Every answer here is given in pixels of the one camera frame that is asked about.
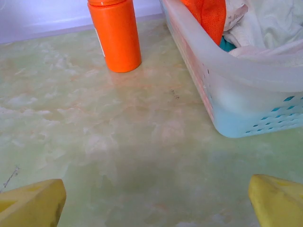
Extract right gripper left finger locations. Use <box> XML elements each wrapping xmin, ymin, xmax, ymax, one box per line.
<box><xmin>0</xmin><ymin>179</ymin><xmax>67</xmax><ymax>227</ymax></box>

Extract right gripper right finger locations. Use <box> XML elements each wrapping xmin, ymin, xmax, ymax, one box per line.
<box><xmin>248</xmin><ymin>174</ymin><xmax>303</xmax><ymax>227</ymax></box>

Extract white plastic laundry basket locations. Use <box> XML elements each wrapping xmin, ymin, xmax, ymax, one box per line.
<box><xmin>160</xmin><ymin>0</ymin><xmax>303</xmax><ymax>139</ymax></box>

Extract white crumpled t-shirt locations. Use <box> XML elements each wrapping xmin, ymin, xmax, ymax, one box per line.
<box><xmin>222</xmin><ymin>0</ymin><xmax>303</xmax><ymax>49</ymax></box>
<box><xmin>229</xmin><ymin>39</ymin><xmax>303</xmax><ymax>69</ymax></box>

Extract orange plastic bottle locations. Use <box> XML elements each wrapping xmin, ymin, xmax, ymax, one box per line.
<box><xmin>87</xmin><ymin>0</ymin><xmax>142</xmax><ymax>73</ymax></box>

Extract orange t-shirt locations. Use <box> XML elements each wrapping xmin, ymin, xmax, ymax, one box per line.
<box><xmin>181</xmin><ymin>0</ymin><xmax>228</xmax><ymax>46</ymax></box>

